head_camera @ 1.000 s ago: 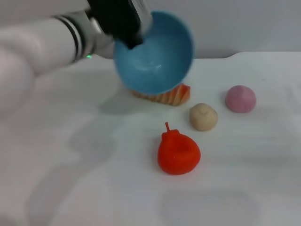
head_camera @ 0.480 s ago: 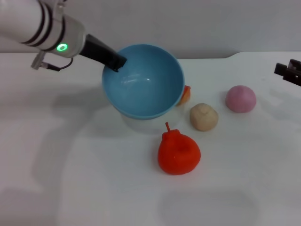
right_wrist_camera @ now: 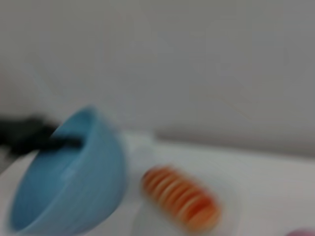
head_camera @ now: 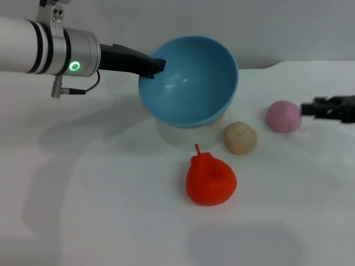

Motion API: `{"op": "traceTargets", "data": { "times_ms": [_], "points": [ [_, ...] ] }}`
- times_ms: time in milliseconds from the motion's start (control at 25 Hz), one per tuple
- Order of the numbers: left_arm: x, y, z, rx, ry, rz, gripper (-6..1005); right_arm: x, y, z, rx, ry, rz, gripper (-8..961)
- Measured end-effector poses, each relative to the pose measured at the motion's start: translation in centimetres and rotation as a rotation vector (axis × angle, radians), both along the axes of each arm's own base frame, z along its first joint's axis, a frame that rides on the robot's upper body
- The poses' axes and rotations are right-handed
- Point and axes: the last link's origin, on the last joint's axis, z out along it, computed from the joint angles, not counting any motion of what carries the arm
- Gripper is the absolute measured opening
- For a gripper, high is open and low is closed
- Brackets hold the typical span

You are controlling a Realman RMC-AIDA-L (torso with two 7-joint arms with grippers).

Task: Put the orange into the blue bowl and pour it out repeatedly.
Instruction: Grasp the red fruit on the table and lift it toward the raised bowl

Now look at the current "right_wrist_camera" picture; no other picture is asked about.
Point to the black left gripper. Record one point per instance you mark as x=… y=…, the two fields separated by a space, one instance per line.
x=24 y=135

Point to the blue plastic bowl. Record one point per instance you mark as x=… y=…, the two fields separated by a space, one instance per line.
x=73 y=186

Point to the orange striped bread roll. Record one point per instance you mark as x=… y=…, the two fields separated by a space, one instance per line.
x=182 y=199

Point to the pink round bun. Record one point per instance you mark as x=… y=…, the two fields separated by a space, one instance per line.
x=304 y=233

